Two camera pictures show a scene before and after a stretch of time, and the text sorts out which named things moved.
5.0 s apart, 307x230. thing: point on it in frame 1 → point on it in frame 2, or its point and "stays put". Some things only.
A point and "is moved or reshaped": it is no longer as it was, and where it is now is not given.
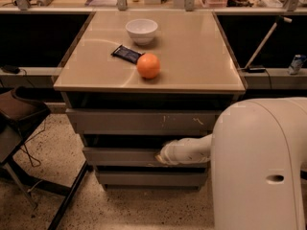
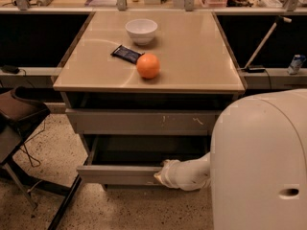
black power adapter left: x=11 y=69 stays put
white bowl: x=142 y=31 stays put
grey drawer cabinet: x=137 y=80 stays put
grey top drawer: x=144 y=122 stays put
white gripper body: x=169 y=152 → x=175 y=174
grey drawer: x=130 y=156 is moved or reshaped
